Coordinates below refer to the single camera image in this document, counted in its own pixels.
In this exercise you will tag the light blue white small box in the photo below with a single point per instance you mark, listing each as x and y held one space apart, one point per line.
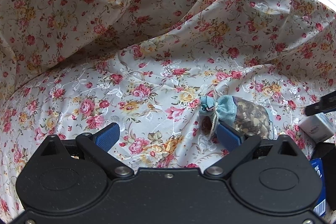
318 127

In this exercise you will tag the floral fabric cover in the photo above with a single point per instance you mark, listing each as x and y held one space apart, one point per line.
74 66

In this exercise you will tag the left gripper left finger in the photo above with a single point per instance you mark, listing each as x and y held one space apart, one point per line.
96 147

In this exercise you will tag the light blue drawstring sachet pouch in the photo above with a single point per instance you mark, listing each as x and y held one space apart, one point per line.
241 115

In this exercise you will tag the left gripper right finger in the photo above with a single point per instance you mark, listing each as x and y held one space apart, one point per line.
240 149

